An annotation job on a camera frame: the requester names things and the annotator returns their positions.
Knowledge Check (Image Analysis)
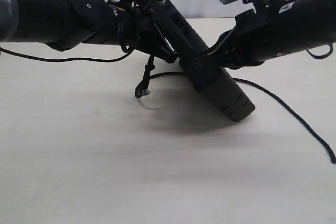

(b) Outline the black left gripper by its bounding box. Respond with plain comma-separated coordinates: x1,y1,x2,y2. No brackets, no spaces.
115,0,180,63

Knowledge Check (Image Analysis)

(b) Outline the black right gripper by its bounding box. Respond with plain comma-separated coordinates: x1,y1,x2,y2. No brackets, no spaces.
194,6,284,69

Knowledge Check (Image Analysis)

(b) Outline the black plastic carrying case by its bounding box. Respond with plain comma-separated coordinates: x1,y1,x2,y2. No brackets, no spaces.
155,0,255,122

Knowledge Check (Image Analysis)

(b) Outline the black braided rope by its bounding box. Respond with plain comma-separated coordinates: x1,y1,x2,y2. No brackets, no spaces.
135,56,336,164

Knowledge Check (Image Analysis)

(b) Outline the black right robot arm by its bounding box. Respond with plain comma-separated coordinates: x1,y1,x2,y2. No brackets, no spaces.
198,0,335,69

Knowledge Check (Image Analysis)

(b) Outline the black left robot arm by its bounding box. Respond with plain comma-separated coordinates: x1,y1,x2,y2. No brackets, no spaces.
1,0,179,63

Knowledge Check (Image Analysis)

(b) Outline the thin black left cable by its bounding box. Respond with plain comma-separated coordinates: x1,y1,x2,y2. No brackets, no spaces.
0,0,158,63

